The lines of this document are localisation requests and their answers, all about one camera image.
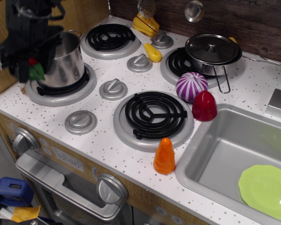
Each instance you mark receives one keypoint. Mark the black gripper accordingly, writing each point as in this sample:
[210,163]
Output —
[30,35]

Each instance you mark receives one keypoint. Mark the red toy chili pepper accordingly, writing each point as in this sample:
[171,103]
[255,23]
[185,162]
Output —
[36,71]

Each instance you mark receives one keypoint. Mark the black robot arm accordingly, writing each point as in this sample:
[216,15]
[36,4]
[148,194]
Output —
[30,37]

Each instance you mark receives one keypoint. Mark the tall steel pot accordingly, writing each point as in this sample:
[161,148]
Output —
[68,66]

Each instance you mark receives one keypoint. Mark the dark red toy eggplant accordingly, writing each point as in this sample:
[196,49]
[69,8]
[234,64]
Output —
[204,106]

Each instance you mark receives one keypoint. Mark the steel pan with lid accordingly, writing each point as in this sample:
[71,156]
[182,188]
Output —
[214,55]

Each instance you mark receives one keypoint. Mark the silver stove knob front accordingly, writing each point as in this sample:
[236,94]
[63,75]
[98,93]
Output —
[80,122]

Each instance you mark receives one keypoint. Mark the silver stove knob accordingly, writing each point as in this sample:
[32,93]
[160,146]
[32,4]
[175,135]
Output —
[139,64]
[113,90]
[162,41]
[80,122]

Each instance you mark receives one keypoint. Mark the back left black burner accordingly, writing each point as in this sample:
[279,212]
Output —
[110,37]

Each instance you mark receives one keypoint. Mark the left silver oven knob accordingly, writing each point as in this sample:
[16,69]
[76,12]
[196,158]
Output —
[24,141]

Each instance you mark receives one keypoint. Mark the silver oven knob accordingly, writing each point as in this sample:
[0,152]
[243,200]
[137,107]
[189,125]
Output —
[110,190]
[24,141]

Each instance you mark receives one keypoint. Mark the silver stove knob middle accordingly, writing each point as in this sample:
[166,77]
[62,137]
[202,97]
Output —
[113,90]

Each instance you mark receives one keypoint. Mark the silver stove knob upper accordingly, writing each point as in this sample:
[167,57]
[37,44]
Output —
[139,64]

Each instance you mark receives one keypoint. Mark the yellow toy banana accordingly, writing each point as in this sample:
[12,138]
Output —
[147,26]

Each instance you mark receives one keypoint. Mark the hanging slotted steel spoon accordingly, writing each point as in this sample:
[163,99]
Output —
[146,8]

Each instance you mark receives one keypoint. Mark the silver stove knob back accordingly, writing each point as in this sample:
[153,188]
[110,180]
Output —
[162,41]

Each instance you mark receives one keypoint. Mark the front right black burner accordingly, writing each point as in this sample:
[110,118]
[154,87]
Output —
[155,115]

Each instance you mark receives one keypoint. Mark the blue clamp tool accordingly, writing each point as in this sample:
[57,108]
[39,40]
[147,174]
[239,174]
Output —
[15,192]

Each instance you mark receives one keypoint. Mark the back right black burner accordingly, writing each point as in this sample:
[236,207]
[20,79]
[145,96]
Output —
[179,62]

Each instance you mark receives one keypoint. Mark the right silver oven knob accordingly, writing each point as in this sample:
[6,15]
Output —
[110,190]

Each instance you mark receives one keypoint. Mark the yellow cloth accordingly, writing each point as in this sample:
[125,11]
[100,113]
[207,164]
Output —
[21,214]

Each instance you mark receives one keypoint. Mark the purple striped toy onion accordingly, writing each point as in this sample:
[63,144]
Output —
[189,85]

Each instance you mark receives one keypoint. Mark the orange toy carrot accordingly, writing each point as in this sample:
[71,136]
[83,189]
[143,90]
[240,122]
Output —
[164,161]

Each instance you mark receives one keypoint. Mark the hanging steel ladle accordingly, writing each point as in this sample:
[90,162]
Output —
[194,11]

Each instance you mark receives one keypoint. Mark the silver sink basin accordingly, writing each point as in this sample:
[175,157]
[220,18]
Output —
[222,149]

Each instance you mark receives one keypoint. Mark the silver faucet base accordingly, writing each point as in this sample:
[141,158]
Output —
[274,106]

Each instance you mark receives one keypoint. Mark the green plastic plate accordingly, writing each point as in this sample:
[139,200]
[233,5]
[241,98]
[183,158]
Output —
[260,188]

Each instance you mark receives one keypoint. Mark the silver oven door handle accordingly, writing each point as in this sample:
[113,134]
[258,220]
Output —
[71,199]

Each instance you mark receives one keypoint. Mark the yellow handled toy knife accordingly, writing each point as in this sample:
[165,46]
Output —
[153,54]

